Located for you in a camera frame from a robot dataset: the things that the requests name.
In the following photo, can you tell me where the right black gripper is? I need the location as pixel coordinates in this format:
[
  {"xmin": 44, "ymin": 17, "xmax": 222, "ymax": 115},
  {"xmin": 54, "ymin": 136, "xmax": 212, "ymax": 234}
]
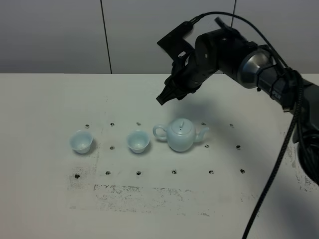
[{"xmin": 156, "ymin": 47, "xmax": 220, "ymax": 106}]

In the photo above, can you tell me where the light blue porcelain teapot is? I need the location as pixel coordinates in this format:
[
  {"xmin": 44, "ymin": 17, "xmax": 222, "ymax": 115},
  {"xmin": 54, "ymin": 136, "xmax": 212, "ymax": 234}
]
[{"xmin": 153, "ymin": 118, "xmax": 210, "ymax": 152}]

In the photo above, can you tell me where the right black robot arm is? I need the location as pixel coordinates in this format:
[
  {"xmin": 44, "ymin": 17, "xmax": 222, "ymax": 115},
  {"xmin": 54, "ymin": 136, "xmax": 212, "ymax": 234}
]
[{"xmin": 157, "ymin": 17, "xmax": 319, "ymax": 182}]

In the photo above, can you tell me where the middle light blue teacup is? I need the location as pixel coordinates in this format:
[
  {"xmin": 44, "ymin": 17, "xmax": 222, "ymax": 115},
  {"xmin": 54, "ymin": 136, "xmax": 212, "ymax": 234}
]
[{"xmin": 127, "ymin": 129, "xmax": 150, "ymax": 154}]

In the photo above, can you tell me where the light blue teacup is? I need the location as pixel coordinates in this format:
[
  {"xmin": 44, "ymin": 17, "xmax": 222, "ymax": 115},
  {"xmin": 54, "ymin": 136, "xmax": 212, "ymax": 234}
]
[
  {"xmin": 127, "ymin": 129, "xmax": 150, "ymax": 154},
  {"xmin": 69, "ymin": 130, "xmax": 93, "ymax": 154}
]

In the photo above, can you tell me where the left light blue teacup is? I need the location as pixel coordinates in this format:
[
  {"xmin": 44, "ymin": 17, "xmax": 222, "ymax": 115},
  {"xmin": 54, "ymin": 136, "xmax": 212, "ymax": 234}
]
[{"xmin": 69, "ymin": 130, "xmax": 93, "ymax": 154}]

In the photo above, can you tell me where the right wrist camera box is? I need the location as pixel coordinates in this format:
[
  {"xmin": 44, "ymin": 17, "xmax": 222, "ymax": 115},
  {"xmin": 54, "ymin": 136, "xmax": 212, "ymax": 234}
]
[{"xmin": 157, "ymin": 21, "xmax": 194, "ymax": 61}]

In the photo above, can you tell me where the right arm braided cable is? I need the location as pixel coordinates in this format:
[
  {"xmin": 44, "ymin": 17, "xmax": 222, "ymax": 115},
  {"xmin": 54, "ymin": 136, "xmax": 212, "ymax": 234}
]
[{"xmin": 189, "ymin": 11, "xmax": 305, "ymax": 239}]

